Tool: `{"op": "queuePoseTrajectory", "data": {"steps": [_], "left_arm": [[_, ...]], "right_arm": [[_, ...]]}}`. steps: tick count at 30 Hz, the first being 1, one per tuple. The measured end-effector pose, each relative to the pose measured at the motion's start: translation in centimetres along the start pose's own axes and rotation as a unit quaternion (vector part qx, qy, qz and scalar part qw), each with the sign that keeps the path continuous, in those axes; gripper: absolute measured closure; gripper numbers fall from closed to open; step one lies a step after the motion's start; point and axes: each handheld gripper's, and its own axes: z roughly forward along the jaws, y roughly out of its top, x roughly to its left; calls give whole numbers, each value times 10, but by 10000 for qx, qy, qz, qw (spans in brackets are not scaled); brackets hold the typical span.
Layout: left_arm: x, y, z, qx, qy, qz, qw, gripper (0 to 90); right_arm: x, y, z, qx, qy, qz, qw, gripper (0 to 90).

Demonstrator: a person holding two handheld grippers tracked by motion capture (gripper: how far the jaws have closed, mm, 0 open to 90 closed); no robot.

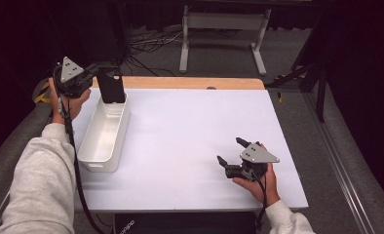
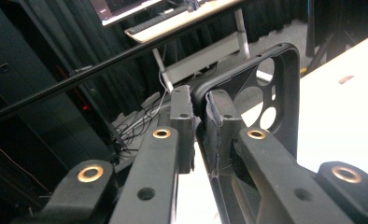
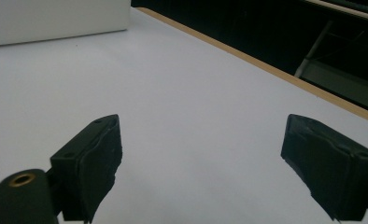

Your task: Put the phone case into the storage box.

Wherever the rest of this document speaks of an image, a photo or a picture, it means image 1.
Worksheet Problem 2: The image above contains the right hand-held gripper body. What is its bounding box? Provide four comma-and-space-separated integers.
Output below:
225, 141, 281, 182

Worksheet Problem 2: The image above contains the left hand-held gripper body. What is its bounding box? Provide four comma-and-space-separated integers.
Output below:
54, 56, 98, 98

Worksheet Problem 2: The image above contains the white plastic storage box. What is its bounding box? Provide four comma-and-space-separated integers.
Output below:
77, 92, 132, 174

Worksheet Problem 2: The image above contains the person's left hand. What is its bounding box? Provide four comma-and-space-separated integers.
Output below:
48, 77, 92, 125

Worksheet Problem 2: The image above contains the person's right hand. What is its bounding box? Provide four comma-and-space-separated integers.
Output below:
232, 163, 281, 208

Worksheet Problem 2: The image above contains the yellow black floor tape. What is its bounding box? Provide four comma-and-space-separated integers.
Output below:
33, 79, 54, 104

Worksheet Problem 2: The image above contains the person's dark clothing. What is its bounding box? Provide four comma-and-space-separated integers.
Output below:
113, 211, 258, 234

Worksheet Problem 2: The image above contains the black metal stand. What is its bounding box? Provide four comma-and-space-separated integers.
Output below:
264, 60, 328, 124

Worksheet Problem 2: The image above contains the white metal stand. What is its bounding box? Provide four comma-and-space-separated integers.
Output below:
178, 4, 273, 77

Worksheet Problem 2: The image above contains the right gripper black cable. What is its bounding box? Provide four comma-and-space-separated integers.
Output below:
251, 175, 270, 232

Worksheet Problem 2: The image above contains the bundle of floor cables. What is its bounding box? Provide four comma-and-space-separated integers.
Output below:
127, 28, 185, 78

